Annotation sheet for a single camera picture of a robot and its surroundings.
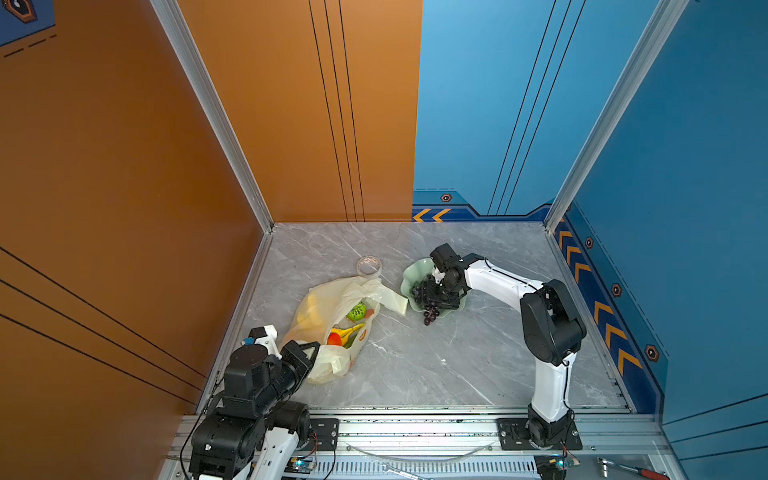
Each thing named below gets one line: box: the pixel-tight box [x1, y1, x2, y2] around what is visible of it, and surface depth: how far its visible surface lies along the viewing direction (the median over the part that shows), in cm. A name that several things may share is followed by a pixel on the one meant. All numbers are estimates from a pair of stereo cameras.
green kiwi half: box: [346, 301, 367, 323], surface depth 91 cm
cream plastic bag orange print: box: [281, 277, 409, 384], surface depth 84 cm
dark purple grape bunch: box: [412, 275, 440, 326], surface depth 90 cm
